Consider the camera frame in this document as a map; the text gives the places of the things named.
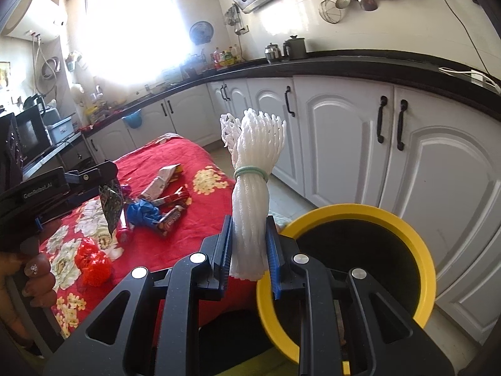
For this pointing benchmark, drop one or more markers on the dark metal teapot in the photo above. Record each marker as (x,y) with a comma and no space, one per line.
(295,48)

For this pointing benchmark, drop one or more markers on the brown candy bar wrapper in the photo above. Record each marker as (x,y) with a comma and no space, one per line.
(166,224)

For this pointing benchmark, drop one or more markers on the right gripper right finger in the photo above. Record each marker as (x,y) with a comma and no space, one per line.
(347,318)

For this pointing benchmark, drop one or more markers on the black countertop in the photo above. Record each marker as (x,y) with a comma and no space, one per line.
(390,66)

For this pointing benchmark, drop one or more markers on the small wall fan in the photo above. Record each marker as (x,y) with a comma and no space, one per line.
(201,32)

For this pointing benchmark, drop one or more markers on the red plastic bag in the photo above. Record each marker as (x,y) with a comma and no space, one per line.
(94,264)

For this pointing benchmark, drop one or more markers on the white water heater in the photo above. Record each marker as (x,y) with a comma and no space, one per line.
(35,18)

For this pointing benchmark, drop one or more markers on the white charger with cable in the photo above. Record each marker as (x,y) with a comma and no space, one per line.
(474,76)

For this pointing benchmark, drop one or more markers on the person's left hand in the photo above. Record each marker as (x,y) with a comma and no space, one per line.
(39,290)

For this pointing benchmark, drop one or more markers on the dark patterned snack packet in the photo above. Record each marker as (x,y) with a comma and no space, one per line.
(112,200)

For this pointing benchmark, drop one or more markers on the black microwave oven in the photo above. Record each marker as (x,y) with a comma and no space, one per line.
(33,135)

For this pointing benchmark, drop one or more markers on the hanging wire skimmer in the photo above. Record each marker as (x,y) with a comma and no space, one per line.
(329,12)

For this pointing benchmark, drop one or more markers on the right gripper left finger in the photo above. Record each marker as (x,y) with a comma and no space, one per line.
(149,323)

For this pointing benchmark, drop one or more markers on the yellow rimmed trash bin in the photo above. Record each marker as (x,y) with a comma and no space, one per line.
(350,236)

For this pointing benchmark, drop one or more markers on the white foam fruit net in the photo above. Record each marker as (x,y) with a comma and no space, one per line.
(255,143)

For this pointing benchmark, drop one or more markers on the blue hanging holder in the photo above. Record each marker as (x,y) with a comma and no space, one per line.
(134,120)

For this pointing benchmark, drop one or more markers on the blue rubber glove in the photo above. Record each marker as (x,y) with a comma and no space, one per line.
(142,213)

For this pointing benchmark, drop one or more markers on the red floral tablecloth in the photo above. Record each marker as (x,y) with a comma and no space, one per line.
(209,201)

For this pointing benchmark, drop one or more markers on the red snack wrapper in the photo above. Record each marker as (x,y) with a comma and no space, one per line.
(180,195)

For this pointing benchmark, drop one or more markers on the small steel teapot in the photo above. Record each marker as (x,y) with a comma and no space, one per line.
(273,53)

